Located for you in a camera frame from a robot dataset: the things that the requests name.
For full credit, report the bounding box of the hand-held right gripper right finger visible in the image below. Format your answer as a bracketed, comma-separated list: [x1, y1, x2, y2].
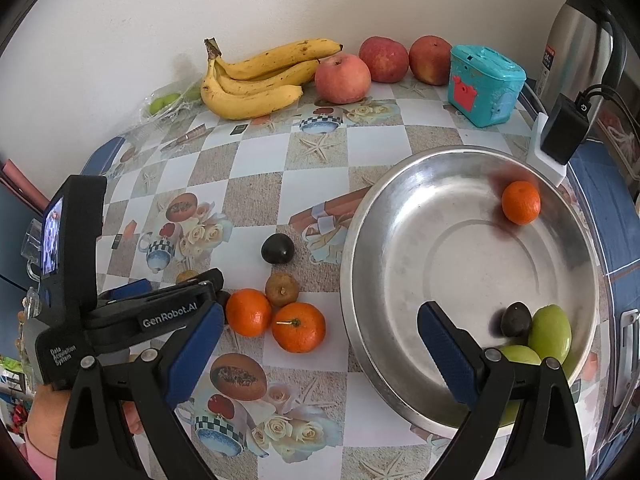
[417, 301, 586, 480]

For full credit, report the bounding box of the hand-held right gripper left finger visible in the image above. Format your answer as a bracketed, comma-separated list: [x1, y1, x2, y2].
[55, 302, 226, 480]

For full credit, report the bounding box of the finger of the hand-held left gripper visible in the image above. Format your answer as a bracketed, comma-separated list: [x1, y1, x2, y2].
[82, 268, 226, 357]
[95, 278, 156, 306]

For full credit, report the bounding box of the orange tangerine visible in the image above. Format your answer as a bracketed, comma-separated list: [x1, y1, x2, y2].
[501, 181, 542, 226]
[271, 302, 327, 354]
[225, 288, 273, 337]

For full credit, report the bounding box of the green mango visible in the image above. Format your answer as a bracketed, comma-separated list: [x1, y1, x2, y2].
[528, 305, 572, 367]
[495, 344, 543, 426]

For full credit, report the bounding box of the large steel bowl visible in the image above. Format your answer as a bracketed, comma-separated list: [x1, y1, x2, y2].
[340, 146, 601, 431]

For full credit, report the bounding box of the person's left hand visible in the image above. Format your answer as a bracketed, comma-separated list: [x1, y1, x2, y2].
[25, 386, 146, 460]

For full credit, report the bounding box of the clear plastic hook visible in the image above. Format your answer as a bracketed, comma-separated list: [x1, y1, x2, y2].
[20, 217, 46, 281]

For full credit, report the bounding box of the printed checkered tablecloth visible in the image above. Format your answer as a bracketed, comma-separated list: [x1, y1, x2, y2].
[0, 77, 640, 480]

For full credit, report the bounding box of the clear bag of green fruit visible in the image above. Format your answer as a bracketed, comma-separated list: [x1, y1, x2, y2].
[139, 80, 206, 123]

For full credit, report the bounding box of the white phone stand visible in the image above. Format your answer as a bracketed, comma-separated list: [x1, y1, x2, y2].
[612, 307, 640, 428]

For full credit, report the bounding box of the white adapter stand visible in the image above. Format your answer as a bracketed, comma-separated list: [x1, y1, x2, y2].
[525, 115, 568, 188]

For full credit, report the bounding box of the yellow banana bunch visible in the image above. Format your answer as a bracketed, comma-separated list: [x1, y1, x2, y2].
[200, 37, 345, 121]

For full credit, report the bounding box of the black power adapter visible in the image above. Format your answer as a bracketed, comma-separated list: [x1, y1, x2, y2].
[540, 94, 590, 165]

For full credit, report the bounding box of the teal toy box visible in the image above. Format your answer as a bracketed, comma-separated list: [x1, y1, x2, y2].
[446, 44, 527, 128]

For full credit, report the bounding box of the pale red apple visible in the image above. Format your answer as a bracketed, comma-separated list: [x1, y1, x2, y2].
[314, 54, 372, 104]

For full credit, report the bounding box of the dark red apple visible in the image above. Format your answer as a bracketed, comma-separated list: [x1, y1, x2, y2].
[359, 36, 410, 84]
[408, 35, 453, 86]

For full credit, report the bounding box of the steel thermos jug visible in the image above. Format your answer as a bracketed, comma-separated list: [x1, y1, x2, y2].
[537, 0, 628, 111]

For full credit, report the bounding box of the black adapter cable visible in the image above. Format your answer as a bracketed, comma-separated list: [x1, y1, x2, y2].
[575, 84, 640, 126]

